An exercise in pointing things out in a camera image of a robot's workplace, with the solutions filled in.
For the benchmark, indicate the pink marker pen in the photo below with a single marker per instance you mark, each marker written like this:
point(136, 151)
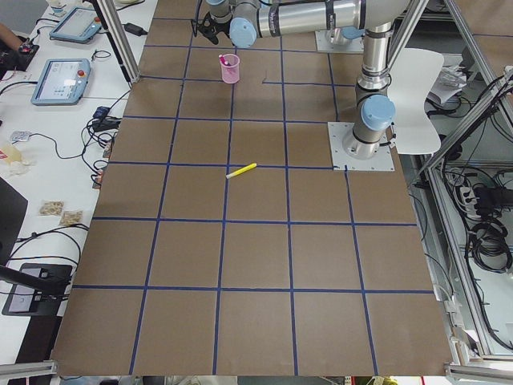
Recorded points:
point(224, 61)

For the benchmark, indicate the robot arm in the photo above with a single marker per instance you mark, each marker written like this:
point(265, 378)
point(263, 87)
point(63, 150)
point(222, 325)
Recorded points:
point(352, 26)

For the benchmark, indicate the pink mesh cup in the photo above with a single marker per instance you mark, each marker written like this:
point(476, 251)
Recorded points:
point(231, 74)

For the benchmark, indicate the yellow marker pen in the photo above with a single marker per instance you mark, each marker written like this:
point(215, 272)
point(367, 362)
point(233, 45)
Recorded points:
point(240, 171)

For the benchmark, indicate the snack bag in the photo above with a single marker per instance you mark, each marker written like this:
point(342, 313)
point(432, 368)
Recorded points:
point(71, 217)
point(51, 208)

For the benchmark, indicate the white chair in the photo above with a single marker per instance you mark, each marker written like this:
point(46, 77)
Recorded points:
point(413, 75)

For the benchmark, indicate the black power adapter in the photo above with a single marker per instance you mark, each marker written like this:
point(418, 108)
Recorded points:
point(134, 29)

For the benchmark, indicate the near teach pendant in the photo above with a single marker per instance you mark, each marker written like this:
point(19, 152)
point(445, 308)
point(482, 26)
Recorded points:
point(62, 82)

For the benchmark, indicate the teach pendant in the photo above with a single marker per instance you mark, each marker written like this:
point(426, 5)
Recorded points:
point(62, 82)
point(79, 25)

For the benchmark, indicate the far teach pendant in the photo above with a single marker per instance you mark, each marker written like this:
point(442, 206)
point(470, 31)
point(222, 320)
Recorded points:
point(79, 25)

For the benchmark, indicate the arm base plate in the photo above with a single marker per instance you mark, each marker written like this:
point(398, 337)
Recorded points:
point(349, 154)
point(346, 40)

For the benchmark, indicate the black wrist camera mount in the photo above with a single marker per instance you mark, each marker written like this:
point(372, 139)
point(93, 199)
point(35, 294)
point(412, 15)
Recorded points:
point(209, 28)

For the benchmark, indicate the aluminium frame post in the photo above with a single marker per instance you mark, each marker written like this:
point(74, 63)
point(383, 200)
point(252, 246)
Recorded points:
point(109, 19)

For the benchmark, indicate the aluminium frame rail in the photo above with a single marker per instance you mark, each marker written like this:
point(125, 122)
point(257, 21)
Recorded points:
point(463, 192)

